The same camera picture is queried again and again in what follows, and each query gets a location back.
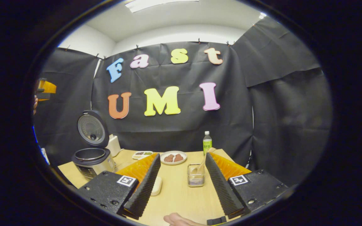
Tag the cream rice container box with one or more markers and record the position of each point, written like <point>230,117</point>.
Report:
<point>156,186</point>

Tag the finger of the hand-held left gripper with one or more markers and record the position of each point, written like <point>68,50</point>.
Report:
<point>47,87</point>

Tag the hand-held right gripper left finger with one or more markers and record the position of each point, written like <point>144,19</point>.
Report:
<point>143,188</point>

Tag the white divided condiment dish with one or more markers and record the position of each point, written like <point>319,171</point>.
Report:
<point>142,155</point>

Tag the small ceiling light panel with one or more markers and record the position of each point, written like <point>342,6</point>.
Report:
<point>262,15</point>

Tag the brown meat piece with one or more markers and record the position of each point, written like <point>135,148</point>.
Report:
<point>178,157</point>
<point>169,158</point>

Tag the white round plate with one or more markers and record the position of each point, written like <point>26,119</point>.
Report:
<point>173,162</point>

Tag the large ceiling light panel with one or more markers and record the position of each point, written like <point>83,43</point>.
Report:
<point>159,3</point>

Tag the wooden spoon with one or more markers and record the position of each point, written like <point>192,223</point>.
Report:
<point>200,166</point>

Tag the green drink bottle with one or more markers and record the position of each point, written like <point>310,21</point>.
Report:
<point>207,146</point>

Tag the white toaster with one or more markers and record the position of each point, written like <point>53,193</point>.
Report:
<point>115,146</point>

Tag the dark grey rice cooker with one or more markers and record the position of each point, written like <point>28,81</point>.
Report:
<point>94,163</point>

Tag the black backdrop cloth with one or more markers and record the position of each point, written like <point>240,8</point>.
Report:
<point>174,131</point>

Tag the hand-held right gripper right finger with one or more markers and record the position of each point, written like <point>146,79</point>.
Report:
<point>223,188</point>

